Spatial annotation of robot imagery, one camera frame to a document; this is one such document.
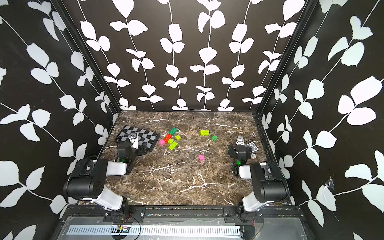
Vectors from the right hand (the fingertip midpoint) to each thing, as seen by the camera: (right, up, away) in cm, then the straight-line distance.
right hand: (239, 142), depth 95 cm
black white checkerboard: (-60, +2, +7) cm, 60 cm away
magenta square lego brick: (-24, -10, -1) cm, 26 cm away
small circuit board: (-65, -39, -24) cm, 79 cm away
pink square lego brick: (-51, -1, +6) cm, 52 cm away
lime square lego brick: (-46, 0, +7) cm, 46 cm away
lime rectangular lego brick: (-21, +6, +13) cm, 26 cm away
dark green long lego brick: (-45, +7, +12) cm, 47 cm away
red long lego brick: (-47, +3, +10) cm, 49 cm away
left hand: (-65, +2, 0) cm, 65 cm away
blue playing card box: (+10, -3, +4) cm, 11 cm away
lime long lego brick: (-44, -3, +6) cm, 44 cm away
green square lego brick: (-15, +2, +9) cm, 17 cm away
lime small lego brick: (-41, +2, +9) cm, 42 cm away
